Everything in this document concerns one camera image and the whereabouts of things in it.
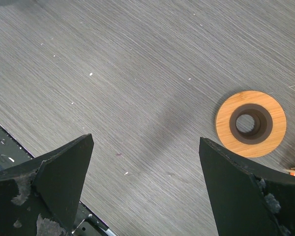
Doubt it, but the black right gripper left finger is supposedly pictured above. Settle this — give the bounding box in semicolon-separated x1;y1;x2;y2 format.
0;134;94;236

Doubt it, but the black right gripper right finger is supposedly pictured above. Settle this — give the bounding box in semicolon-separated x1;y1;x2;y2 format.
199;138;295;236

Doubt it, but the wooden ring dripper holder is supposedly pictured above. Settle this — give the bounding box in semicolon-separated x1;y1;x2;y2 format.
215;90;287;158

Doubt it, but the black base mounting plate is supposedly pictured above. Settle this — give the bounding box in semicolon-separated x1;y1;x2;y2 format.
0;117;118;236

